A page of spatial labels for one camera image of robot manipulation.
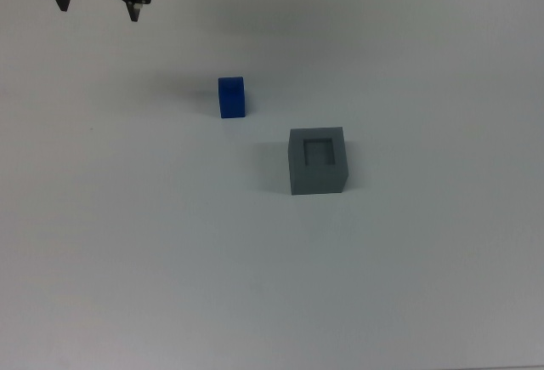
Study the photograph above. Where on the grey hollow cuboid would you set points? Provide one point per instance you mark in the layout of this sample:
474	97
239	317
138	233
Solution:
319	174

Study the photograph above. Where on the blue block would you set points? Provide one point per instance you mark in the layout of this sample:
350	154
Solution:
232	98

